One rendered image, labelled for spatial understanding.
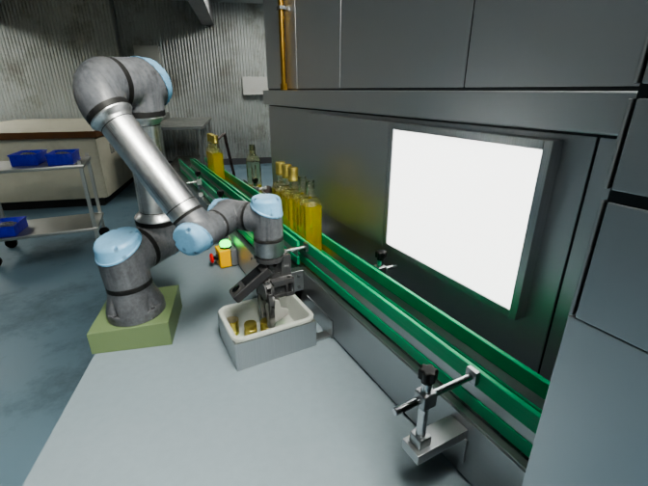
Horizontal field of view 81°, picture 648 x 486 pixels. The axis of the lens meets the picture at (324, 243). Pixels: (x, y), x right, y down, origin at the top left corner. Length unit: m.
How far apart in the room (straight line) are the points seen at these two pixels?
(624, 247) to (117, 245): 0.99
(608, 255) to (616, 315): 0.04
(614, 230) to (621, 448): 0.16
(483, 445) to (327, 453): 0.29
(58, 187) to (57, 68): 3.11
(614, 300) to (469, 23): 0.68
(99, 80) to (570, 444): 0.96
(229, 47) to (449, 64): 7.16
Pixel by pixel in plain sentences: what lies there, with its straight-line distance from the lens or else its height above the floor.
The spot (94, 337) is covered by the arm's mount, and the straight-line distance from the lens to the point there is 1.19.
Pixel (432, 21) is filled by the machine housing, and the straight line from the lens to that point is 0.98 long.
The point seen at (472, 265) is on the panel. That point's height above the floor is 1.05.
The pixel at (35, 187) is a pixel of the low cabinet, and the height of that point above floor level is 0.28.
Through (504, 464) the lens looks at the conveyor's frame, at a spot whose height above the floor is 0.86.
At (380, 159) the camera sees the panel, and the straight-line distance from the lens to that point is 1.06.
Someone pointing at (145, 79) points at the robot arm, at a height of 1.42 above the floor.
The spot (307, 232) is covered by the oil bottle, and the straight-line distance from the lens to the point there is 1.19.
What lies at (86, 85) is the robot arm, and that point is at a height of 1.41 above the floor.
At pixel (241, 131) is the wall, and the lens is 7.96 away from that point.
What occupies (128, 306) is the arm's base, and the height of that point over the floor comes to 0.87.
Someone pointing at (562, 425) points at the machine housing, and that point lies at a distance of 0.39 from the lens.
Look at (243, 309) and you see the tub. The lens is 1.12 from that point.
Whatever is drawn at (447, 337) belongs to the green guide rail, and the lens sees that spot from 0.86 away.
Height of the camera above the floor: 1.40
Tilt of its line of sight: 22 degrees down
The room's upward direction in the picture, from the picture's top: straight up
